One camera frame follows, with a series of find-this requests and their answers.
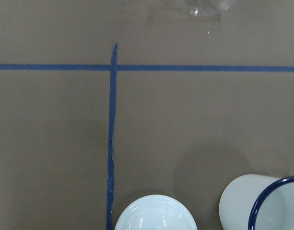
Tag white ceramic lid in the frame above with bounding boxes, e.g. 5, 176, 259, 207
115, 195, 198, 230

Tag white enamel mug blue rim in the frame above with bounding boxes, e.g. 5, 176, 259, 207
219, 174, 294, 230

